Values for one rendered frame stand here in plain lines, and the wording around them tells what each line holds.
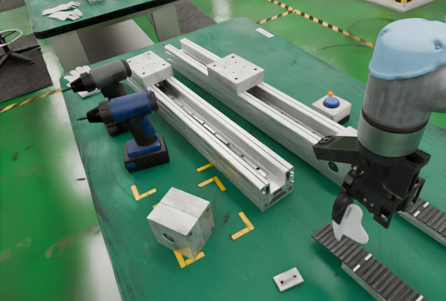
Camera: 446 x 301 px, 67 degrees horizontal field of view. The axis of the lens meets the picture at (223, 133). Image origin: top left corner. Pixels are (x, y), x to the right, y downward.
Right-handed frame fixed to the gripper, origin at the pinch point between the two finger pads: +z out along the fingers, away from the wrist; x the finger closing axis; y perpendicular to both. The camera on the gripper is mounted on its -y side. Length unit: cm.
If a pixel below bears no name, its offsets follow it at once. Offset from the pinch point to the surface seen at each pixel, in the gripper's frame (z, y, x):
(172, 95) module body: 8, -70, 1
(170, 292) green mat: 13.8, -16.4, -31.0
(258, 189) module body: 6.4, -19.9, -4.8
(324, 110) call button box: 7.6, -30.5, 28.5
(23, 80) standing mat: 92, -317, -40
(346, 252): 10.2, 0.5, -0.3
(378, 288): 10.1, 8.4, -1.5
